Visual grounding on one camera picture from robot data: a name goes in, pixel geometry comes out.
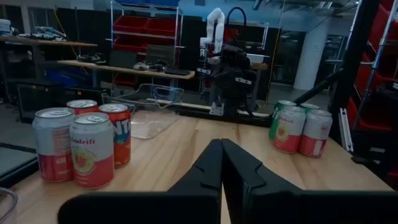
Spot black diagonal frame brace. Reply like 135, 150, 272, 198
292, 68, 345, 106

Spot white bucket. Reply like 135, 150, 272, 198
0, 18, 12, 37

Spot orange Fanta soda can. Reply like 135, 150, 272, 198
98, 103, 132, 169
66, 99, 100, 116

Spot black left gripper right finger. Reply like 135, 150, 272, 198
221, 138, 398, 224

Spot black monitor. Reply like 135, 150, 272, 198
146, 44, 175, 67
108, 49, 138, 70

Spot white column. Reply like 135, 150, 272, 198
293, 18, 331, 91

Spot red storage bin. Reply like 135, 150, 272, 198
143, 17, 178, 37
346, 96, 395, 132
371, 0, 398, 49
113, 74, 136, 87
113, 15, 149, 34
355, 52, 398, 91
112, 34, 149, 53

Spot silver aluminium bar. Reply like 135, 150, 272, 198
338, 107, 354, 153

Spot clear plastic bin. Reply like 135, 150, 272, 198
0, 186, 19, 224
101, 83, 186, 140

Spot teal white device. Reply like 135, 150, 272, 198
17, 26, 68, 42

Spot black keyboard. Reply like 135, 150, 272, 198
164, 68, 191, 77

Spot black aluminium table frame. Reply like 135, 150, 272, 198
146, 98, 273, 128

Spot metal wire shelf rack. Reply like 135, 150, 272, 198
353, 0, 398, 130
109, 0, 184, 90

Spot black equipment case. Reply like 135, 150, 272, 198
16, 81, 66, 124

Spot black hose loop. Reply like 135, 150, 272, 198
224, 6, 248, 47

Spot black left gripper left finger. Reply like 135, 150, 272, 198
57, 139, 223, 224

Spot black rig post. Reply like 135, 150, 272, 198
328, 0, 382, 144

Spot black headphones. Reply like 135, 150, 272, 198
146, 59, 169, 73

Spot blue crate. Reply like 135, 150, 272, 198
45, 68, 94, 88

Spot black cable bundle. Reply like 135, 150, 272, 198
76, 52, 108, 65

